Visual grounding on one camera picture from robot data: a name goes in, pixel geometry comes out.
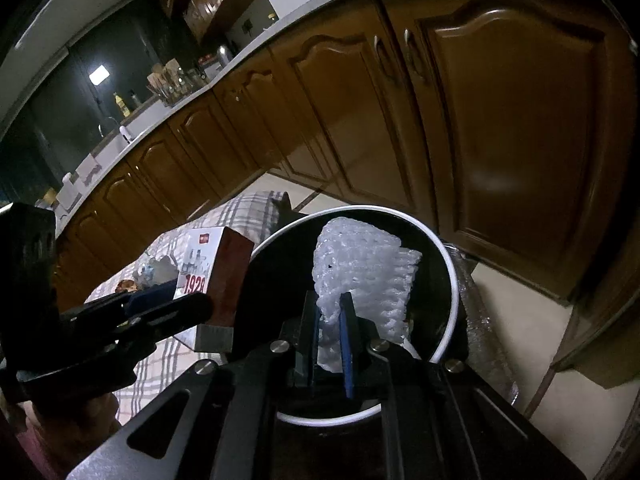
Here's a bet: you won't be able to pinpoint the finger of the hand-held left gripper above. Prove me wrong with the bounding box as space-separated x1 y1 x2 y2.
57 280 181 328
15 292 213 391

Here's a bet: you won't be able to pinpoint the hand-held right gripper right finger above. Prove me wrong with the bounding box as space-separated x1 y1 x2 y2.
339 292 588 480

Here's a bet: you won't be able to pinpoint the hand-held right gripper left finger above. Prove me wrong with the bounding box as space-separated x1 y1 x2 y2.
65 305 321 480

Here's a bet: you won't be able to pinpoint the white and red box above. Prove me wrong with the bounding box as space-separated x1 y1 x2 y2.
174 226 256 356

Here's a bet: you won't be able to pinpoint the white foam fruit net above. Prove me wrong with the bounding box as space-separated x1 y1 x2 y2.
311 217 423 373

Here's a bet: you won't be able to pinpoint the white rimmed waste bin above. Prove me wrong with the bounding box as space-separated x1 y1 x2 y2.
242 204 460 427

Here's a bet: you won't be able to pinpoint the person's left hand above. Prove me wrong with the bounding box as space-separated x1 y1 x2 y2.
20 390 121 480

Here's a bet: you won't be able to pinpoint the crumpled blue-grey paper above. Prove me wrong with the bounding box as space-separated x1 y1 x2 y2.
140 255 178 286

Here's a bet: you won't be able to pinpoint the white container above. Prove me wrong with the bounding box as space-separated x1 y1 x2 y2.
80 152 108 183
55 172 83 211

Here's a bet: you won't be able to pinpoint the white kitchen counter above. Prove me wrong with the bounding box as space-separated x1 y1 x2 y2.
50 0 451 241

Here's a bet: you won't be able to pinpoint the wooden utensil rack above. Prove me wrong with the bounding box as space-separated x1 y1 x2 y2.
146 59 198 107

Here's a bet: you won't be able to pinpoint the wooden base cabinets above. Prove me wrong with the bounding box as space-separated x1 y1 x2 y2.
50 0 640 311

